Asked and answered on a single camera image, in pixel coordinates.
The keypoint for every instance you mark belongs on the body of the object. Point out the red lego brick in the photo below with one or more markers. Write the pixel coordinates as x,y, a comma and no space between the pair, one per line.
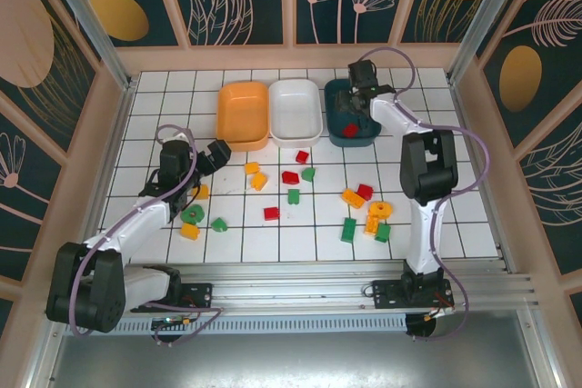
289,177
365,190
350,130
271,214
301,156

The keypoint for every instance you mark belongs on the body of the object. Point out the green round lego piece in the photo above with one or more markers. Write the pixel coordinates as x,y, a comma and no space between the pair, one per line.
188,216

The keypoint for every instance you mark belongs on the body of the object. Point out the yellow round gear lego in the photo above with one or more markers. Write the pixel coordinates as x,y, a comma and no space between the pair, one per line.
385,211

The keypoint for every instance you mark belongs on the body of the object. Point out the long green lego brick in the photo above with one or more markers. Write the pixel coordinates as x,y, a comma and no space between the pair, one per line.
348,229

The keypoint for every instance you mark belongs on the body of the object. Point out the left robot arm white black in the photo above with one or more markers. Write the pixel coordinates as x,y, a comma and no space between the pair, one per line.
136,224

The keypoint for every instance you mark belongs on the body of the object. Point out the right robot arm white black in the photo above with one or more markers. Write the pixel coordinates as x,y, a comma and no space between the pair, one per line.
427,224

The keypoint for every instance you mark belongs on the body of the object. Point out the teal plastic container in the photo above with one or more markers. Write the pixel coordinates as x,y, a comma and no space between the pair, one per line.
334,126

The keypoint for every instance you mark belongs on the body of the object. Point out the orange plastic container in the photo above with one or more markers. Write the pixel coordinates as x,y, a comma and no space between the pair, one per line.
241,111

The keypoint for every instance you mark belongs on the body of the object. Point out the white plastic container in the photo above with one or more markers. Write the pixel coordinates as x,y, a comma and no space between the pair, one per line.
295,111

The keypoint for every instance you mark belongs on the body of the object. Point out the small green circuit board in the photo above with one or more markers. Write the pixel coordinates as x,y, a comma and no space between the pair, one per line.
170,322

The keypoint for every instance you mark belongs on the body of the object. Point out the aluminium frame post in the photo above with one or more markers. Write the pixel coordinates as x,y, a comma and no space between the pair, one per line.
91,20
482,20

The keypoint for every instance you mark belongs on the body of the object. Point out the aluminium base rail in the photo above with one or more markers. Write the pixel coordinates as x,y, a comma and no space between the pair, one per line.
295,283

